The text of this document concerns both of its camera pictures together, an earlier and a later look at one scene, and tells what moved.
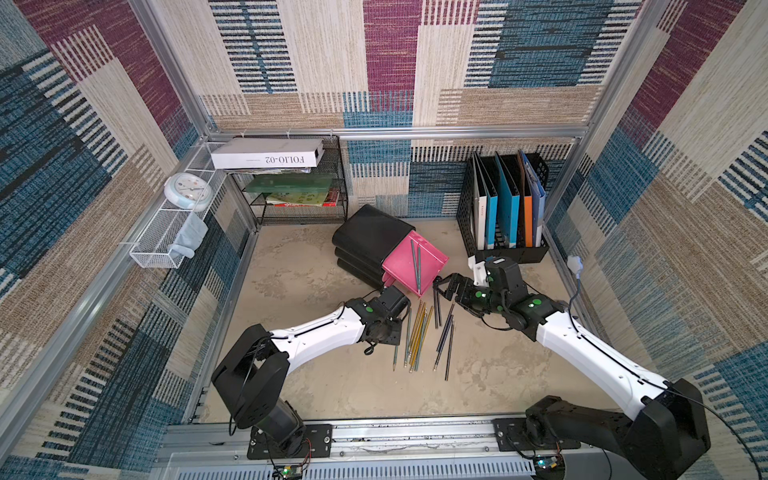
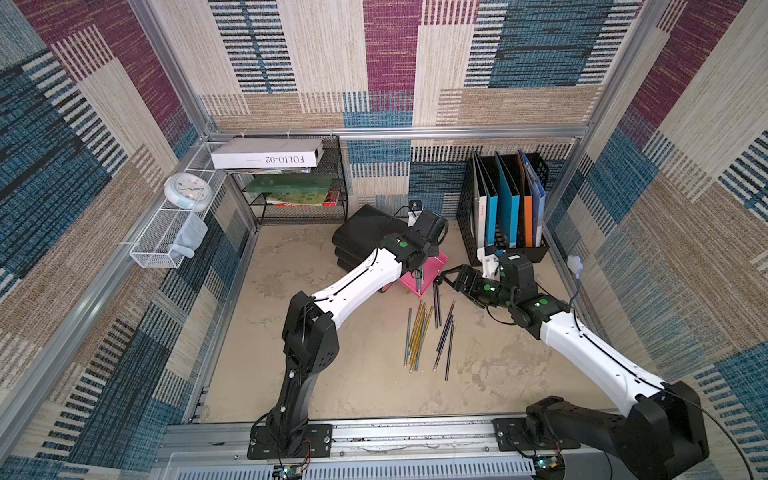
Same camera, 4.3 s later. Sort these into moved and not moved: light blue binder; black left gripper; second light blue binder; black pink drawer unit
Moved: black left gripper
Not moved: second light blue binder; light blue binder; black pink drawer unit
